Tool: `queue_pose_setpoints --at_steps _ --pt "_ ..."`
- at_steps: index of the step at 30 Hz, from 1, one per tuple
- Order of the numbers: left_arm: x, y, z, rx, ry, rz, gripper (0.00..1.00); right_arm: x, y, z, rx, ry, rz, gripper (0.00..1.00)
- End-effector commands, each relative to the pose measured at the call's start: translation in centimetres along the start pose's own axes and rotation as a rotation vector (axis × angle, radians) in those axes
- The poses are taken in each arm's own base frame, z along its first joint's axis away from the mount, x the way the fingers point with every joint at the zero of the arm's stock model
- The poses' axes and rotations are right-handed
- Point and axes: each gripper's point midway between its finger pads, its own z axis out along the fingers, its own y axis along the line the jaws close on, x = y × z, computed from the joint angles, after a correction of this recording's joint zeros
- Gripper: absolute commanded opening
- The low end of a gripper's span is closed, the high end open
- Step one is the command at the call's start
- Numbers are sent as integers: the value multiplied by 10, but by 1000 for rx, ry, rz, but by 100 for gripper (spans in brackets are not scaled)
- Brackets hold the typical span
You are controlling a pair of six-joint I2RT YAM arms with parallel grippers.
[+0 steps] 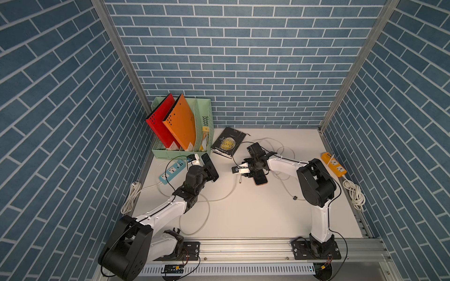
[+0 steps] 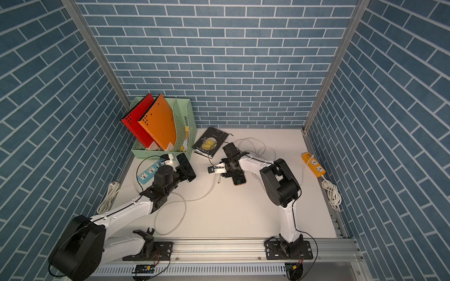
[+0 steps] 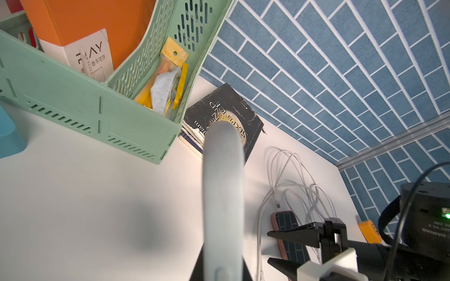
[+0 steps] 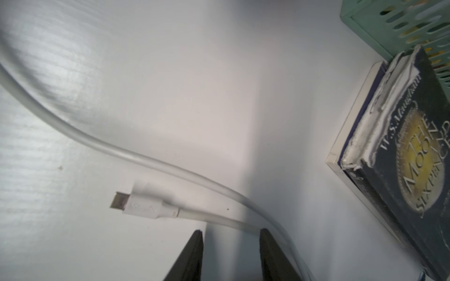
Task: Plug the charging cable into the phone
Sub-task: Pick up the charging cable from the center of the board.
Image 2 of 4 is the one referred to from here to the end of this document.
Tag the black smartphone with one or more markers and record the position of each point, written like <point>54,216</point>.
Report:
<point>184,168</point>

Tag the black book gold emblem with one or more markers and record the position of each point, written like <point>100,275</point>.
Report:
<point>209,142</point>

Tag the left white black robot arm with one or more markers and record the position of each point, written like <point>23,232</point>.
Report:
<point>88,242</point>

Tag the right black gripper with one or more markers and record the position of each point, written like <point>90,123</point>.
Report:
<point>227,174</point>

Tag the blue power strip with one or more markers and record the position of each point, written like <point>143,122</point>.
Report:
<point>149,174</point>

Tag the orange power strip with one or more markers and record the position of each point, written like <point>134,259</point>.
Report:
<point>313,164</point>

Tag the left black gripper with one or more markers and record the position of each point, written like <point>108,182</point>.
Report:
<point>182,173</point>

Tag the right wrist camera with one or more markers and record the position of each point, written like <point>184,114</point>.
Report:
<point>216,169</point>

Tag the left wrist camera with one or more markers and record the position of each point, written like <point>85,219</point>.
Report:
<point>167,160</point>

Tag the orange folder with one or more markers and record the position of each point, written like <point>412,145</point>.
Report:
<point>158,121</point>

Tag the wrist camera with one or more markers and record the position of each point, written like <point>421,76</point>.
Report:
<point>167,160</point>
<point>216,169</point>

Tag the mint green file organizer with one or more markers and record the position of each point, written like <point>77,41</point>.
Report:
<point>185,124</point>

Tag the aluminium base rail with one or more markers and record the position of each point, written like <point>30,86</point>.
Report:
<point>234,250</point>

